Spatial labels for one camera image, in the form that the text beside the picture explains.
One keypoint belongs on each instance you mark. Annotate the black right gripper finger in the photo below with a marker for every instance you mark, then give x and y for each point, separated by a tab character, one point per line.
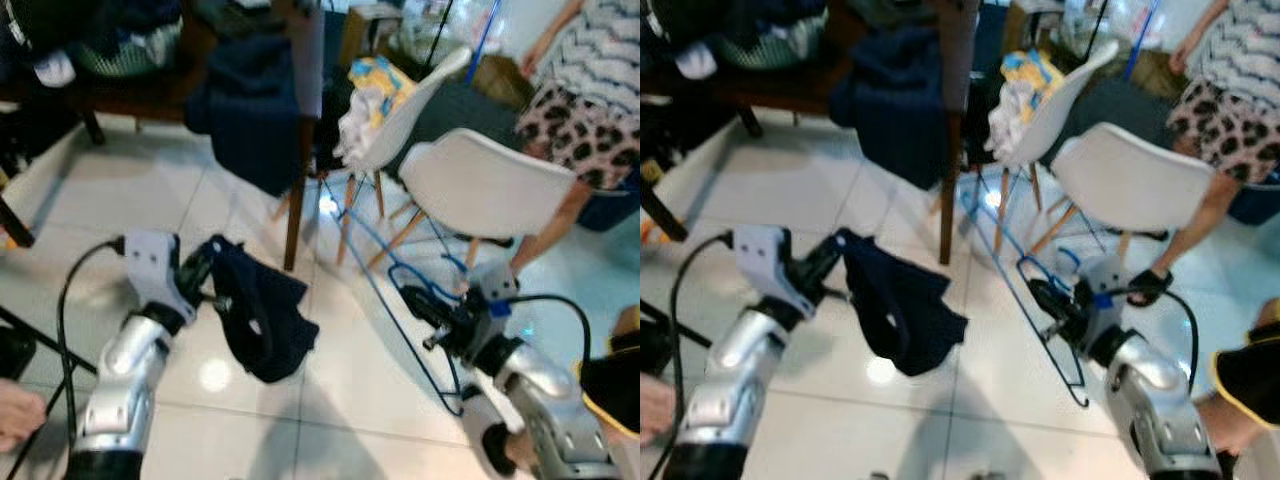
422	312
1055	292
428	296
1047	307

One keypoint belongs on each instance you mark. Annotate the blue plastic hanger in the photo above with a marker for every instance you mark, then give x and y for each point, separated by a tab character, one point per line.
404	267
1020	265

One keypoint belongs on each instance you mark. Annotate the dark navy black garment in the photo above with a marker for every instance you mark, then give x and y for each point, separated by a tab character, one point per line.
900	310
260	320

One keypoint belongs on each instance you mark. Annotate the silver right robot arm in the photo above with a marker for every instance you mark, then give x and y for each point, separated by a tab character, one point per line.
1150	390
545	400

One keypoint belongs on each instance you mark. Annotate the white shell chair wooden legs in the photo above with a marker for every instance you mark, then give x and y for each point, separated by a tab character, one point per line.
1070	95
490	190
425	100
1135	185

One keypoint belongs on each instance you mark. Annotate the dark wooden table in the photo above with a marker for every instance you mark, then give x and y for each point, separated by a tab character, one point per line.
297	200
948	200

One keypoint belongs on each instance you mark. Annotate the navy blue cloth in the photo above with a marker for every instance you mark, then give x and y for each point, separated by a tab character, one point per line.
895	105
250	110

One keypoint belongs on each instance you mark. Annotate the dark navy bin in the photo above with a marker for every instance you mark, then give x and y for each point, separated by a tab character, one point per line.
610	205
1255	200

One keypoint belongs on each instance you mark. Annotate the yellow and white clothes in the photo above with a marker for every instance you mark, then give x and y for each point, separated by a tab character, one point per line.
370	100
1020	95

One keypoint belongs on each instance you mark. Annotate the green basket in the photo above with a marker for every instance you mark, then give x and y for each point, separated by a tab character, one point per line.
770	50
130	55

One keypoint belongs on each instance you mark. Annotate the person in leopard print shorts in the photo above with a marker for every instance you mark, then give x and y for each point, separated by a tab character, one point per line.
590	130
1230	120

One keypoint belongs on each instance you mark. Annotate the white cap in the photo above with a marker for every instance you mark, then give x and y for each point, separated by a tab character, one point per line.
695	62
55	70

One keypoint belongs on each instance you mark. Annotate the blue pole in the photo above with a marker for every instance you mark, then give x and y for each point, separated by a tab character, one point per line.
1140	35
485	35

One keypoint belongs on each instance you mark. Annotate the brown cardboard box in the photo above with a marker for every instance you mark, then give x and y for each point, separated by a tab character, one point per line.
1025	25
370	25

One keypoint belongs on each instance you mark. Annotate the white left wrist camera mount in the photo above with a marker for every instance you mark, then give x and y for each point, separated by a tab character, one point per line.
150	265
765	260

